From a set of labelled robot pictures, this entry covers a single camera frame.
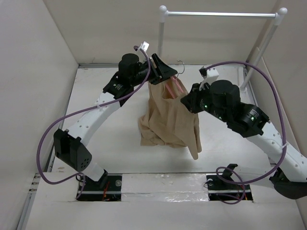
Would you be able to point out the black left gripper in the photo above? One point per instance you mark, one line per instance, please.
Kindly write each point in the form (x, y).
(160, 72)

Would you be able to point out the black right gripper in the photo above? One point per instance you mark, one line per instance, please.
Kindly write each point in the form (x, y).
(190, 101)

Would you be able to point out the pink clothes hanger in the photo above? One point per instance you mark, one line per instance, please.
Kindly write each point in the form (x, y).
(175, 81)

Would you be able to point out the beige t shirt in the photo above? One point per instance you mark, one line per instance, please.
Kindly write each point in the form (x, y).
(167, 122)

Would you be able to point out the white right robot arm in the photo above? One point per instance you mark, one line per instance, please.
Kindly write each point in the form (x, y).
(222, 100)

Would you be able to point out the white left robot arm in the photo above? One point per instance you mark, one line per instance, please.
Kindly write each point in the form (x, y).
(70, 144)

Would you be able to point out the white metal clothes rack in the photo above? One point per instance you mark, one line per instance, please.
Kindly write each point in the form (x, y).
(276, 17)

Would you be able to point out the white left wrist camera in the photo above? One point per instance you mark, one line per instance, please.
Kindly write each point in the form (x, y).
(143, 46)

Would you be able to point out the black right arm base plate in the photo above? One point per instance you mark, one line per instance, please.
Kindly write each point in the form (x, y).
(218, 190)

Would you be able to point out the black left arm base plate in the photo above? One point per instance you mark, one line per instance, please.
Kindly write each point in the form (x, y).
(110, 192)

